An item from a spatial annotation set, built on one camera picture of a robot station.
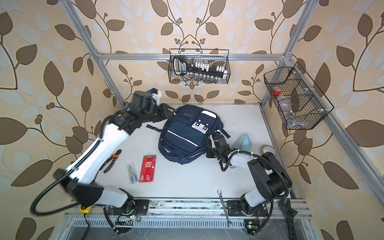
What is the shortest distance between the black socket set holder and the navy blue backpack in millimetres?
313

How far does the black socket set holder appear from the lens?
840 mm

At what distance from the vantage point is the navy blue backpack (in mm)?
889
